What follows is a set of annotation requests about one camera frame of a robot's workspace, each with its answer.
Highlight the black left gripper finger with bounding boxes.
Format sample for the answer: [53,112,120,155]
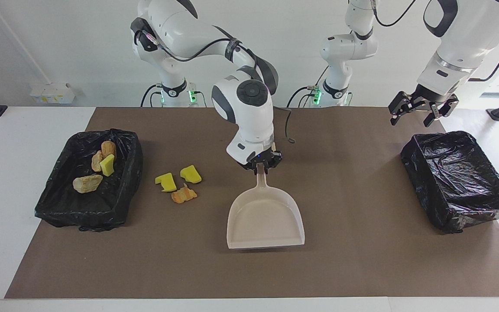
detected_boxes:
[424,94,460,128]
[388,91,415,127]

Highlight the beige plastic dustpan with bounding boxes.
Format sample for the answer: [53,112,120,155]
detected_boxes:
[227,167,306,250]

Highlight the orange striped toy croissant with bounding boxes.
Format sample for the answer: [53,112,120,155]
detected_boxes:
[171,183,198,205]

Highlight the notched yellow sponge piece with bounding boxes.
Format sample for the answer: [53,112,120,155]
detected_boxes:
[155,172,178,193]

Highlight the large pale toy croissant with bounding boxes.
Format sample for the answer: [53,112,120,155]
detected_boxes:
[72,174,104,194]

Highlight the bin lined with black bag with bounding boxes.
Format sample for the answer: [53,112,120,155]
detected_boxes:
[400,130,499,234]
[34,128,144,232]

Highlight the brown table mat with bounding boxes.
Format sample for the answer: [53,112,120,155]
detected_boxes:
[5,107,499,299]

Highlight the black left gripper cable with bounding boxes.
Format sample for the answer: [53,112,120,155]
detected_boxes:
[373,0,499,83]

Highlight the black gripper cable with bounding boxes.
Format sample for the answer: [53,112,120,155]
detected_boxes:
[139,26,296,144]
[373,0,499,83]

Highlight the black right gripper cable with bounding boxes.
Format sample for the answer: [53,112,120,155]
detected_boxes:
[139,26,296,144]

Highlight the black left base cables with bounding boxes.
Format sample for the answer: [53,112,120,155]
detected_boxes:
[286,67,329,107]

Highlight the black base cables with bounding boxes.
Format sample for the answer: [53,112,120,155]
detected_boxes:
[140,84,207,107]
[286,67,329,107]

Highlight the black right base cables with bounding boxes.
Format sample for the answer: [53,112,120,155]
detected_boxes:
[140,84,207,107]

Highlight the white wall socket box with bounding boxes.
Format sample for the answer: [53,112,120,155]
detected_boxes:
[29,82,76,104]

